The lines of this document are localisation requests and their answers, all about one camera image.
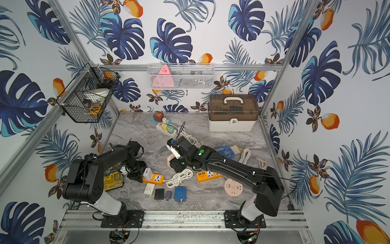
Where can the white brown storage box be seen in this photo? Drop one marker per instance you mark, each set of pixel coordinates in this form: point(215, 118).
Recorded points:
point(232, 113)

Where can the orange power strip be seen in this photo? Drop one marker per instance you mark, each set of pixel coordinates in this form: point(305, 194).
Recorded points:
point(156, 179)
point(205, 176)

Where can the black wire basket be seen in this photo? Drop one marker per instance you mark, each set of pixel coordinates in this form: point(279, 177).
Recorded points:
point(72, 100)

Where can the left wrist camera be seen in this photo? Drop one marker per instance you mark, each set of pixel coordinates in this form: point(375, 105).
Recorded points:
point(134, 148)

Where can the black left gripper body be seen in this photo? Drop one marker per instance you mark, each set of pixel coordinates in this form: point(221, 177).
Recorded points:
point(134, 170)

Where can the blue dotted work glove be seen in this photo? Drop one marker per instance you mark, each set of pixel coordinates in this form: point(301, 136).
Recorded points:
point(228, 151)

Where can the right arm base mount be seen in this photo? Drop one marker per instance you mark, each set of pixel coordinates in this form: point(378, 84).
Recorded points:
point(244, 219)

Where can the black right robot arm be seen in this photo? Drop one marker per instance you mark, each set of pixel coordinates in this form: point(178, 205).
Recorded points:
point(266, 184)

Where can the small grey plug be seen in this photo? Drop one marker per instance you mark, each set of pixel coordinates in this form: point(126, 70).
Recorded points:
point(168, 196)

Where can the aluminium front rail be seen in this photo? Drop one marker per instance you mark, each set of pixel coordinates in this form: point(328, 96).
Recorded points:
point(193, 220)

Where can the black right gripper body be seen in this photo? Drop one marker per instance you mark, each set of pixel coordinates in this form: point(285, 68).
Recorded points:
point(180, 164)

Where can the white charger plug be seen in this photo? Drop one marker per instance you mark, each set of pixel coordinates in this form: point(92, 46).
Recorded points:
point(149, 189)

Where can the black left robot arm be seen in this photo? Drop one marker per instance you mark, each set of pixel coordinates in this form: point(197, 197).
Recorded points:
point(85, 179)

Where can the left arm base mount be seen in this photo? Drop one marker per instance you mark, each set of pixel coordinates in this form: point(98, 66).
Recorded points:
point(122, 219)

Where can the clear wall shelf basket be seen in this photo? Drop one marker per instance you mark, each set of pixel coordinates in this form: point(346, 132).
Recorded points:
point(187, 76)

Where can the pink triangle object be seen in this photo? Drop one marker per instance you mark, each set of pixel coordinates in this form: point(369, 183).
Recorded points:
point(163, 79)

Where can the brown cube adapter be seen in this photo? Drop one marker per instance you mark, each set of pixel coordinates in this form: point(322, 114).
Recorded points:
point(158, 116)

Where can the pink cube adapter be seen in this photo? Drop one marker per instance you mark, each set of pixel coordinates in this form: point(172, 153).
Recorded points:
point(172, 161)

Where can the white item in basket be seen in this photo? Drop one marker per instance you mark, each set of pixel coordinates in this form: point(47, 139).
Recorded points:
point(96, 95)

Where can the round pink power socket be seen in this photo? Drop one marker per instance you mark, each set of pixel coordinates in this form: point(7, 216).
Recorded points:
point(233, 188)

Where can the blue cube adapter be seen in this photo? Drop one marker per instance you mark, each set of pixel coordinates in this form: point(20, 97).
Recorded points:
point(180, 194)

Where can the black charger plug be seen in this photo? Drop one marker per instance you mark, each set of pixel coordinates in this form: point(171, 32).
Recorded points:
point(159, 194)

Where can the yellow tape measure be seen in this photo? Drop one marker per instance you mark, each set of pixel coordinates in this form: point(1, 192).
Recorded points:
point(95, 109)

